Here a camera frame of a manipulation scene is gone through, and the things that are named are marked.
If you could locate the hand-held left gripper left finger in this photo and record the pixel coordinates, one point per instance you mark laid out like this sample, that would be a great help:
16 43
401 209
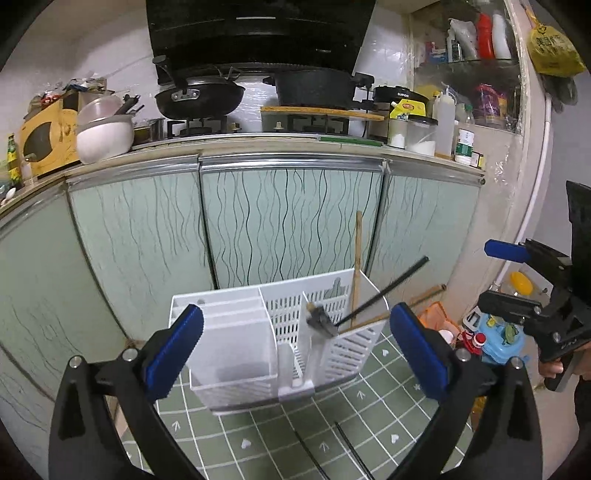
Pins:
175 350

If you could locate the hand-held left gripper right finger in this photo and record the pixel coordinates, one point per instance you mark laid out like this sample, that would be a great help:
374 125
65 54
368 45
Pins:
429 355

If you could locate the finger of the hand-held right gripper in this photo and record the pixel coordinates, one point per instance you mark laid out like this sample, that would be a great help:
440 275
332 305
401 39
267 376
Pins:
508 251
508 304

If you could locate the wooden chopstick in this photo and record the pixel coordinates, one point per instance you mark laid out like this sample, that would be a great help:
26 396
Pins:
429 294
356 258

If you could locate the white plastic utensil holder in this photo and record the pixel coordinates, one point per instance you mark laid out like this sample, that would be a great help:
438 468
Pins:
240 341

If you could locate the black chopstick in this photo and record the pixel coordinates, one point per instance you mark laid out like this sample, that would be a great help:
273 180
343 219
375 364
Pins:
314 457
323 321
355 454
392 286

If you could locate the person's right hand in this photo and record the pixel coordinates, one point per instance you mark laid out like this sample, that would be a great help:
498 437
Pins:
549 369

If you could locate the orange basket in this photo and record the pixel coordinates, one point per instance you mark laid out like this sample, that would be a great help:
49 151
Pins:
436 323

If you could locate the blue plastic toy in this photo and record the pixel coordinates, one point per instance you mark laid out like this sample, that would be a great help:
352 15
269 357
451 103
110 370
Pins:
498 341

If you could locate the white pipe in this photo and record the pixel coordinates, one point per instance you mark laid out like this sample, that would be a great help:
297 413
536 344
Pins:
540 175

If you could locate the white bottle with green label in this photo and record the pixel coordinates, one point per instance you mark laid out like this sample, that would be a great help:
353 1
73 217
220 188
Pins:
465 147

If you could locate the green patterned kitchen cabinet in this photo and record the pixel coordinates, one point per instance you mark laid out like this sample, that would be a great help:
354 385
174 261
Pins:
138 240

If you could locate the green checked tablecloth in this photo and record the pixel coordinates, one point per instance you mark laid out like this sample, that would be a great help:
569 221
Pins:
277 438

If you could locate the white squeeze bottle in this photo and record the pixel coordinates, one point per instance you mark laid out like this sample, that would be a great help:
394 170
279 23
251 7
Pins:
444 124

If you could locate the clear jar of white powder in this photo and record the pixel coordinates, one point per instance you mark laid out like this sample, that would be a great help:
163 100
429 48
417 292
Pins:
421 138

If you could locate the black kitchen appliance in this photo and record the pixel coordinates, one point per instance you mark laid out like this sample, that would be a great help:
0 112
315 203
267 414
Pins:
397 94

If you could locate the yellow plastic bag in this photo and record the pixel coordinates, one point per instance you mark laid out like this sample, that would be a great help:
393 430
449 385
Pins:
554 46

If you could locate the red bottle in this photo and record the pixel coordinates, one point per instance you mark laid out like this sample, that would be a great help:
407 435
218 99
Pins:
485 39

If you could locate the white pot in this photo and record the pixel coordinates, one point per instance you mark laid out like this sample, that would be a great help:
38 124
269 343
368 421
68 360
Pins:
104 141

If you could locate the gas stove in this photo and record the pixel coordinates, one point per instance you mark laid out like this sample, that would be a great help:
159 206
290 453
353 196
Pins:
207 125

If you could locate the wooden cutting board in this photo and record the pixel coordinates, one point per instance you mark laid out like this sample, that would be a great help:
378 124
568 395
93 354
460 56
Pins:
323 113

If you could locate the yellow cardboard box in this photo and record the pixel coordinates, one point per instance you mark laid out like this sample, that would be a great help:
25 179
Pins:
46 138

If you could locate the green glass bottle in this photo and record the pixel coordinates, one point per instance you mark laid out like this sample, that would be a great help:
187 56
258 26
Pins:
13 161

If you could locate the black wok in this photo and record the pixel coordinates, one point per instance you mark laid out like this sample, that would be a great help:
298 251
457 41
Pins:
203 99

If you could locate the black cooking pot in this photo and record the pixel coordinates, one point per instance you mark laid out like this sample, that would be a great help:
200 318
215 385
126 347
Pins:
314 87

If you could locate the translucent bowl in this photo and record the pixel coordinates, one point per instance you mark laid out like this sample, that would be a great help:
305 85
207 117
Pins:
99 108

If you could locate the black range hood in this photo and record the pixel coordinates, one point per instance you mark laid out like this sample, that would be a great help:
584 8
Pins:
258 32

